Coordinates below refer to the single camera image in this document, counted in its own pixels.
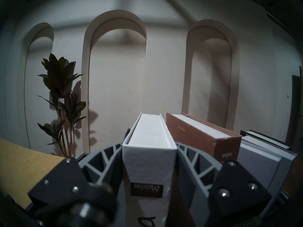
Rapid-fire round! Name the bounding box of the light wooden table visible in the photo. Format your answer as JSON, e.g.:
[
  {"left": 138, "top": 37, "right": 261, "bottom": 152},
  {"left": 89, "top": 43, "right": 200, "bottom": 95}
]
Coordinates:
[{"left": 0, "top": 137, "right": 67, "bottom": 209}]

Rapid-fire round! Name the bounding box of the tall green potted plant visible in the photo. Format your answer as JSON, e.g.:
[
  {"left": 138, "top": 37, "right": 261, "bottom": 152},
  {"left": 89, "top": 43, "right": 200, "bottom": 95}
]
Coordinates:
[{"left": 37, "top": 53, "right": 87, "bottom": 157}]

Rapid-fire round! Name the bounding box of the black Century book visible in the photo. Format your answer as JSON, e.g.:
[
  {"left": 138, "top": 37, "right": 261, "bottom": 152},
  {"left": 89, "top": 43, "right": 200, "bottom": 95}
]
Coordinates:
[{"left": 240, "top": 130, "right": 293, "bottom": 151}]

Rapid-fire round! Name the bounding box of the grey ianra book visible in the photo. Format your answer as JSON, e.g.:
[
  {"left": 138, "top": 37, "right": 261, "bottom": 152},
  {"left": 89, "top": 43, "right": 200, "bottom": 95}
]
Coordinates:
[{"left": 241, "top": 135, "right": 297, "bottom": 198}]

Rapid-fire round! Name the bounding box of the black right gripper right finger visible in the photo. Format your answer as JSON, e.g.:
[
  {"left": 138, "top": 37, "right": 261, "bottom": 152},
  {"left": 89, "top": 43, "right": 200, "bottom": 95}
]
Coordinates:
[{"left": 176, "top": 143, "right": 272, "bottom": 227}]

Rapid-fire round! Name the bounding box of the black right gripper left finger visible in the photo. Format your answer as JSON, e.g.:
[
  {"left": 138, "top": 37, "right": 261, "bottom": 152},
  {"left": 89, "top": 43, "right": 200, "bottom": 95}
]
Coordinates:
[{"left": 27, "top": 143, "right": 124, "bottom": 213}]

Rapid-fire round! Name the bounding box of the dark door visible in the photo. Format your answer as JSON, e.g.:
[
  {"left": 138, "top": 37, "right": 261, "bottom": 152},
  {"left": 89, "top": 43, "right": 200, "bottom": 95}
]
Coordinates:
[{"left": 285, "top": 66, "right": 303, "bottom": 142}]

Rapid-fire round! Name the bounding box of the white Arietta book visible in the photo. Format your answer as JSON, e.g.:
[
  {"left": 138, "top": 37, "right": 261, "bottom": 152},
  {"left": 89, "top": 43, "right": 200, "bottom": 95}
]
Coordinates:
[{"left": 122, "top": 113, "right": 177, "bottom": 227}]

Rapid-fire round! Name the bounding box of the brown Homes book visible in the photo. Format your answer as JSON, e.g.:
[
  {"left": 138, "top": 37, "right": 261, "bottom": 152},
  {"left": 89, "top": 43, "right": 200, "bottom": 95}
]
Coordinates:
[{"left": 166, "top": 112, "right": 242, "bottom": 163}]

